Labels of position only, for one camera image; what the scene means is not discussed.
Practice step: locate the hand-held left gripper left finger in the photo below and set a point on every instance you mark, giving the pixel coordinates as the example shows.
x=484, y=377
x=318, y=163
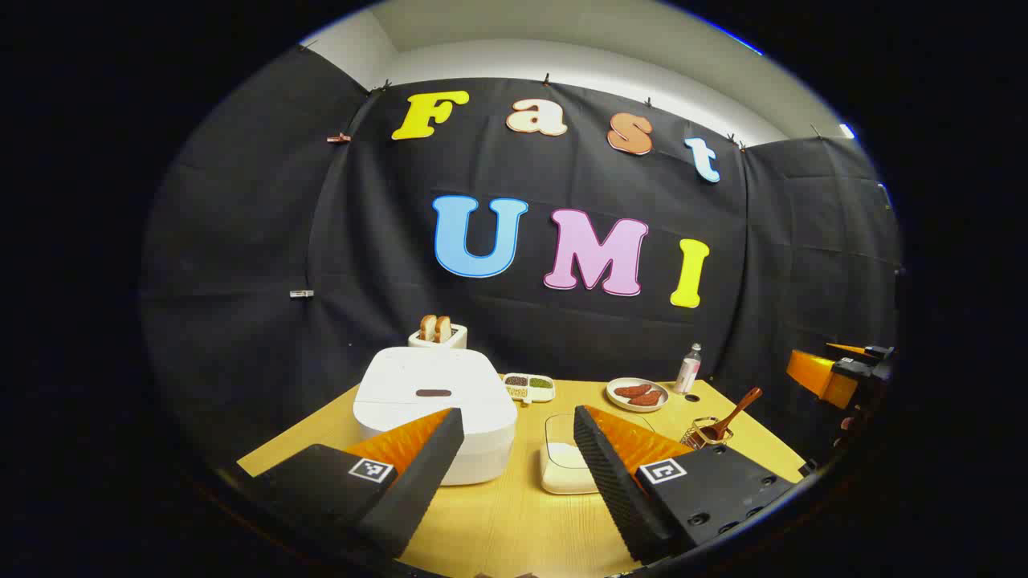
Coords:
x=418, y=482

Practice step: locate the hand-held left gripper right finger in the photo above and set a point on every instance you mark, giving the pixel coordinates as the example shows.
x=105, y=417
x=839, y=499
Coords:
x=614, y=482

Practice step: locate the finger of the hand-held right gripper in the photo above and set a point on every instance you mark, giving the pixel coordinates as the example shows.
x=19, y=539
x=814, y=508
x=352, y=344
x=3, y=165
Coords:
x=851, y=350
x=815, y=373

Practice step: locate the white rice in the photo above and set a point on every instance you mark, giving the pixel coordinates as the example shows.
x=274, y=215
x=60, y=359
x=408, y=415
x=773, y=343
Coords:
x=566, y=470

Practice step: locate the clear rice container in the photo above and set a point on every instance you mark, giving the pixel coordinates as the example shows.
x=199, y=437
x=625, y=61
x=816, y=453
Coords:
x=562, y=429

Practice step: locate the brown wooden spoon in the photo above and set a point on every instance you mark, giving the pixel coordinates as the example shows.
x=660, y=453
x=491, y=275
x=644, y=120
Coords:
x=735, y=411

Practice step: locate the white rice cooker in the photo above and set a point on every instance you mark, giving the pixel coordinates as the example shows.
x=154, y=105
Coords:
x=434, y=377

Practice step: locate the white plate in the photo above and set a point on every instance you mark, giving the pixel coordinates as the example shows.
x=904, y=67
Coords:
x=622, y=401

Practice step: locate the reddish brown sausage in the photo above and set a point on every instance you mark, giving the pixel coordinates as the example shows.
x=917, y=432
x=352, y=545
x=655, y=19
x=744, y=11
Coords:
x=646, y=398
x=633, y=391

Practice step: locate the white divided grain tray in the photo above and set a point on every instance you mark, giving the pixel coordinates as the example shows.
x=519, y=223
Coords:
x=530, y=388

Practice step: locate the clear bottle pink label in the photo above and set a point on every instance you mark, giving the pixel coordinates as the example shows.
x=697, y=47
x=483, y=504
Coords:
x=687, y=373

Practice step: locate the white toaster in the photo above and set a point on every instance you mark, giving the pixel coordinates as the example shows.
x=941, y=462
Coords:
x=454, y=335

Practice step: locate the toasted bread slice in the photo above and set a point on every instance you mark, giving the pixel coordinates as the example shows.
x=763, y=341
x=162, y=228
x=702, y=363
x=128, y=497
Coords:
x=443, y=329
x=428, y=327

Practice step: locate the copper backdrop clip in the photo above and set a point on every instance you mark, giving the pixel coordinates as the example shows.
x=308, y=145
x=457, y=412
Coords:
x=338, y=138

